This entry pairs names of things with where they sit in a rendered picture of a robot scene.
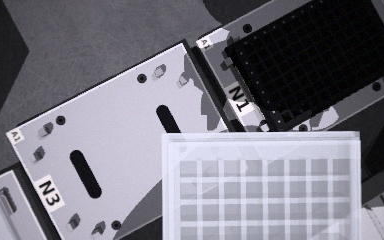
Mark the black multi-well plate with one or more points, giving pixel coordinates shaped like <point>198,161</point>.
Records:
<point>276,103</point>

